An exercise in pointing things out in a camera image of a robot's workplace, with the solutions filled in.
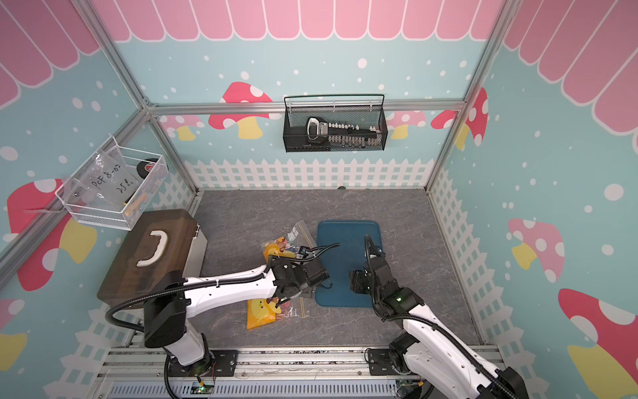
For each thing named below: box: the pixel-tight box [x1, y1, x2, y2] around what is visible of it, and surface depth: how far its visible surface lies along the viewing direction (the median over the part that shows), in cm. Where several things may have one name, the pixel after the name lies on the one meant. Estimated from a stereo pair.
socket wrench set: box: [305, 117, 383, 148], surface depth 91 cm
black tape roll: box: [136, 157, 159, 180], surface depth 82 cm
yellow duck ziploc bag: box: [246, 296, 309, 331], surface depth 84 cm
